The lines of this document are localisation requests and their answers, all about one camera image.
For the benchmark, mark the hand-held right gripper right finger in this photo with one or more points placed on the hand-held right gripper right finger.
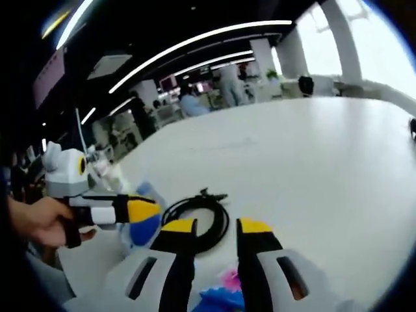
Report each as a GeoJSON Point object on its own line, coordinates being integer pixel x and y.
{"type": "Point", "coordinates": [256, 260]}

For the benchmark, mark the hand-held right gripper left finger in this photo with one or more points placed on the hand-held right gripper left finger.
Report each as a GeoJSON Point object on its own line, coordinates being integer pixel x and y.
{"type": "Point", "coordinates": [177, 266]}

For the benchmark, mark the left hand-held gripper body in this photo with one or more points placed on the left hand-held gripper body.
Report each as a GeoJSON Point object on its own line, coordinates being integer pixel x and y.
{"type": "Point", "coordinates": [63, 175]}

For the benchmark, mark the wet wipes pack blue lid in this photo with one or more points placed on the wet wipes pack blue lid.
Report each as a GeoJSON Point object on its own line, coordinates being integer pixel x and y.
{"type": "Point", "coordinates": [144, 232]}

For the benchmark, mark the blue tissue pack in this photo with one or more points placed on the blue tissue pack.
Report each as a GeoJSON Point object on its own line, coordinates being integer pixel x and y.
{"type": "Point", "coordinates": [217, 299]}

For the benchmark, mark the person's left hand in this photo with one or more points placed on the person's left hand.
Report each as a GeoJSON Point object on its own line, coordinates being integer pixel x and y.
{"type": "Point", "coordinates": [39, 221]}

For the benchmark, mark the silver laptop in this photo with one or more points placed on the silver laptop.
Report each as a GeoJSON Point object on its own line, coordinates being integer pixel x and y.
{"type": "Point", "coordinates": [82, 133]}

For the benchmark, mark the ceiling air vent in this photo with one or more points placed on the ceiling air vent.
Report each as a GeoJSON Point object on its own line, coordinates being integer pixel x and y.
{"type": "Point", "coordinates": [109, 66]}

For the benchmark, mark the pink monitor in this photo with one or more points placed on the pink monitor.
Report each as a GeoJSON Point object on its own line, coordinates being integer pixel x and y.
{"type": "Point", "coordinates": [169, 83]}

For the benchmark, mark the ceiling light strip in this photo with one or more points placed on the ceiling light strip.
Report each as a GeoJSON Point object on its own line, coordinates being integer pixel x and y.
{"type": "Point", "coordinates": [75, 23]}
{"type": "Point", "coordinates": [279, 22]}

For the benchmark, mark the black chair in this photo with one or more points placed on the black chair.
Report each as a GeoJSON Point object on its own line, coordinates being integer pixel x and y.
{"type": "Point", "coordinates": [306, 87]}

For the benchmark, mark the potted plant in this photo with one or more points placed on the potted plant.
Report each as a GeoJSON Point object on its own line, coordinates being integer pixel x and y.
{"type": "Point", "coordinates": [273, 75]}

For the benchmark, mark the large wall display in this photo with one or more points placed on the large wall display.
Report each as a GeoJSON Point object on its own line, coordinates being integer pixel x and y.
{"type": "Point", "coordinates": [50, 78]}

